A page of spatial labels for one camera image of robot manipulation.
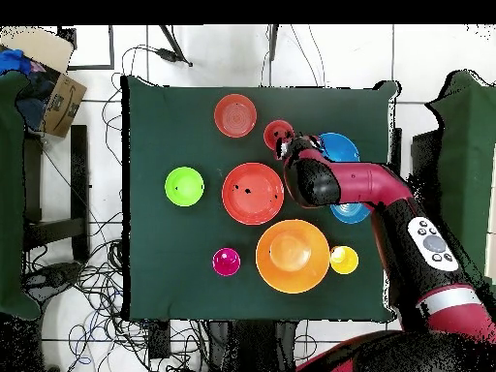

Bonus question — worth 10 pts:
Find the orange-red plastic cup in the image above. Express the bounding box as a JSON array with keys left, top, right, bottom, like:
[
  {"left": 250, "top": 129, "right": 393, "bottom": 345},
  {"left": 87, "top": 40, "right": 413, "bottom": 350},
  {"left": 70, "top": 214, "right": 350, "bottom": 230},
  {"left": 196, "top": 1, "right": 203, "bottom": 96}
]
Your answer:
[{"left": 263, "top": 119, "right": 296, "bottom": 152}]

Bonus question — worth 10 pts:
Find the wide orange-red shallow bowl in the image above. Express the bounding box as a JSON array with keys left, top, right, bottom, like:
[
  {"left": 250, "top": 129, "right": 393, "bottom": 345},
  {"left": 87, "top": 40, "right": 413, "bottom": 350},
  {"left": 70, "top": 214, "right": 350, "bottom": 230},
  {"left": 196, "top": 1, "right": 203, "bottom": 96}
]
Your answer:
[{"left": 221, "top": 162, "right": 286, "bottom": 227}]

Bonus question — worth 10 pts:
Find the magenta-red plastic cup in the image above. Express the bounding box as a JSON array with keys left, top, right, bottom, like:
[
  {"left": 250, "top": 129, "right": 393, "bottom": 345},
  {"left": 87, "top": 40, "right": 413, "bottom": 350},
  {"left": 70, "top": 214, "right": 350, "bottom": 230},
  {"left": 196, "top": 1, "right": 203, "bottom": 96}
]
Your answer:
[{"left": 211, "top": 247, "right": 242, "bottom": 277}]

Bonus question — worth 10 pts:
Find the green plastic bowl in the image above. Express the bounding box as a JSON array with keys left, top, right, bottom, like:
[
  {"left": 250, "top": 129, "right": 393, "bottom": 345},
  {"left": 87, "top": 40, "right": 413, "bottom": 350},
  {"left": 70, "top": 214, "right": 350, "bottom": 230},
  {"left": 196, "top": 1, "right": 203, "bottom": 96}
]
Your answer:
[{"left": 164, "top": 166, "right": 205, "bottom": 208}]

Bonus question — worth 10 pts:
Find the large orange plastic bowl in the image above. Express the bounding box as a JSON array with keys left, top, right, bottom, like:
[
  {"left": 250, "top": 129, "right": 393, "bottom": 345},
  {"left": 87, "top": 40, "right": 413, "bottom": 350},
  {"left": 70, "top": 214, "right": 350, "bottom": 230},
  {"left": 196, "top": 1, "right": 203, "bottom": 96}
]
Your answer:
[{"left": 255, "top": 219, "right": 331, "bottom": 295}]

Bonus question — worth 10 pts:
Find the dark green table cloth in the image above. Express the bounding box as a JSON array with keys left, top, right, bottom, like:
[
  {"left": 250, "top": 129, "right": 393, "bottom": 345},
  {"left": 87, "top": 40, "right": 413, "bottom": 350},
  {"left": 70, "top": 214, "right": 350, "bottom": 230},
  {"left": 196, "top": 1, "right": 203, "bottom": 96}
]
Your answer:
[{"left": 121, "top": 75, "right": 400, "bottom": 323}]

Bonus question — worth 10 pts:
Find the small orange-red ringed bowl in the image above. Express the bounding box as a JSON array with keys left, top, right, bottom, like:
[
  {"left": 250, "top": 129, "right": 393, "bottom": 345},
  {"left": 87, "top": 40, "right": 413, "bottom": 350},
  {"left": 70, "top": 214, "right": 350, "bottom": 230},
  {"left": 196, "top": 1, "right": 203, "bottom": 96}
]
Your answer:
[{"left": 213, "top": 93, "right": 258, "bottom": 140}]

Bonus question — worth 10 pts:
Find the small blue plastic bowl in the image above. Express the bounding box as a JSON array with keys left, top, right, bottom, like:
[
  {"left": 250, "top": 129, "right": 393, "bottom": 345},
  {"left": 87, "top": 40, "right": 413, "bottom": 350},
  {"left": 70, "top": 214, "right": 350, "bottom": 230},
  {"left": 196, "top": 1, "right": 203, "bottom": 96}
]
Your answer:
[{"left": 329, "top": 201, "right": 372, "bottom": 225}]

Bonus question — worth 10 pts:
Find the large blue plastic bowl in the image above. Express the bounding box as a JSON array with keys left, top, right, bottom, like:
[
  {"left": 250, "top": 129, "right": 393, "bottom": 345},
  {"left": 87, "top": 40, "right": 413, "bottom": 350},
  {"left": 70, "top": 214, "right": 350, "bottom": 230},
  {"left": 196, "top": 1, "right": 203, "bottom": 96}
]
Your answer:
[{"left": 317, "top": 132, "right": 361, "bottom": 164}]

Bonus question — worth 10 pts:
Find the yellow plastic cup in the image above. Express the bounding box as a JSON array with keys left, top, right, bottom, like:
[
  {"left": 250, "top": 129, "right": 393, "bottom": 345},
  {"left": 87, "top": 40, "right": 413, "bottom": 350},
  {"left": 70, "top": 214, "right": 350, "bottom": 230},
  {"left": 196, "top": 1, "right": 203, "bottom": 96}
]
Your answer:
[{"left": 329, "top": 245, "right": 360, "bottom": 276}]

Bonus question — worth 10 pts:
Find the small black power box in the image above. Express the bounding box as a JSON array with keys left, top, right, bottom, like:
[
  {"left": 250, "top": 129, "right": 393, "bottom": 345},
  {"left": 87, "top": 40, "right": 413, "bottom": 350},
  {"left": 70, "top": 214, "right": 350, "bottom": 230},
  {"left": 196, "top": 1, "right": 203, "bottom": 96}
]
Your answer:
[{"left": 148, "top": 321, "right": 171, "bottom": 359}]

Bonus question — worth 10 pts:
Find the black tripod leg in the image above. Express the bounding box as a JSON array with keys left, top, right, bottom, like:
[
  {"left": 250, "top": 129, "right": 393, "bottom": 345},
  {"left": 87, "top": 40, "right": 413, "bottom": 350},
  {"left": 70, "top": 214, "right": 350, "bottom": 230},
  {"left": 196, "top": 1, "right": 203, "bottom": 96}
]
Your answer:
[
  {"left": 267, "top": 24, "right": 280, "bottom": 62},
  {"left": 158, "top": 24, "right": 194, "bottom": 68}
]

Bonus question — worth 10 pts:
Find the black rounded floor base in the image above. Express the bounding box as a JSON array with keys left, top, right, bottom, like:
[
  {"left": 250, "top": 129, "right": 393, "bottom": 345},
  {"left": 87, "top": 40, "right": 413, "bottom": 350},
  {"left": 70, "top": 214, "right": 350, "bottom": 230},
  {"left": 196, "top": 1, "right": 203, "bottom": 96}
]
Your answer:
[{"left": 22, "top": 261, "right": 82, "bottom": 297}]

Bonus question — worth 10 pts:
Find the brown cardboard box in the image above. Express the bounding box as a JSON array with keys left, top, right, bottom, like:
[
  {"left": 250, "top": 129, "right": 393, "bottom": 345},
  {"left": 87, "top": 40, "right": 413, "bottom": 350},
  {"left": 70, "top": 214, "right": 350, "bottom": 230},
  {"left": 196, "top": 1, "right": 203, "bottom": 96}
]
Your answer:
[{"left": 0, "top": 25, "right": 88, "bottom": 139}]

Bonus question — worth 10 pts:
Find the green cloth covered table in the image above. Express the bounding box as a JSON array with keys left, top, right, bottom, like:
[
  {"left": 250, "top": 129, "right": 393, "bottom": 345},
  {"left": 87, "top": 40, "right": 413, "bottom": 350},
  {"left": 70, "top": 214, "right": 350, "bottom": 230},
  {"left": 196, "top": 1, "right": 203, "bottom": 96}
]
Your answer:
[
  {"left": 0, "top": 71, "right": 42, "bottom": 321},
  {"left": 425, "top": 69, "right": 496, "bottom": 280}
]

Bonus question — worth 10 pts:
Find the blue cloth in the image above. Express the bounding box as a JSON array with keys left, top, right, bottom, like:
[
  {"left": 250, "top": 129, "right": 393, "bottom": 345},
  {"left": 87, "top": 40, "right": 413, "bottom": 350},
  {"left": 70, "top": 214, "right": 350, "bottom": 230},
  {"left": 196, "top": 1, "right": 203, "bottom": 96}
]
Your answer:
[{"left": 0, "top": 48, "right": 32, "bottom": 76}]

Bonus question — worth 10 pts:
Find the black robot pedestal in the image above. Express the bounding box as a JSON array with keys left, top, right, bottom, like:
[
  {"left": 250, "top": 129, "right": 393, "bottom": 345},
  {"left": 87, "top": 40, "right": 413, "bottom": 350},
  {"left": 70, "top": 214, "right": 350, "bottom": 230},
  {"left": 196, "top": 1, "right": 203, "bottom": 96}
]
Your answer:
[{"left": 208, "top": 320, "right": 299, "bottom": 372}]

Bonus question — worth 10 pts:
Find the tangle of black cables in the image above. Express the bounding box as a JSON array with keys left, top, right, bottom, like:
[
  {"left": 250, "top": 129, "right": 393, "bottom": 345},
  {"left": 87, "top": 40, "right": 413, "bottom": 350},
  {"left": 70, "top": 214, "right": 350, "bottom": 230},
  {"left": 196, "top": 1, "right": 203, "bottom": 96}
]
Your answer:
[{"left": 22, "top": 208, "right": 210, "bottom": 372}]

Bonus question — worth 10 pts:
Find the black chair frame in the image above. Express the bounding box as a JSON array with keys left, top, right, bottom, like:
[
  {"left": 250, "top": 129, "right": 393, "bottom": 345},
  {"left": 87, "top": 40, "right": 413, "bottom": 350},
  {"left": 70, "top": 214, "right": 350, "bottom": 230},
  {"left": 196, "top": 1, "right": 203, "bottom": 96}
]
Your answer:
[{"left": 22, "top": 124, "right": 90, "bottom": 264}]

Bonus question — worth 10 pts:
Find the black metal frame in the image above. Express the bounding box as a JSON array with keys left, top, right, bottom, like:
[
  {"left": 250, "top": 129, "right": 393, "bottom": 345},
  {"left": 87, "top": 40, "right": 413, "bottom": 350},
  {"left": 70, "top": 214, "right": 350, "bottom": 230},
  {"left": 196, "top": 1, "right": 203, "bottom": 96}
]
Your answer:
[{"left": 57, "top": 24, "right": 115, "bottom": 72}]

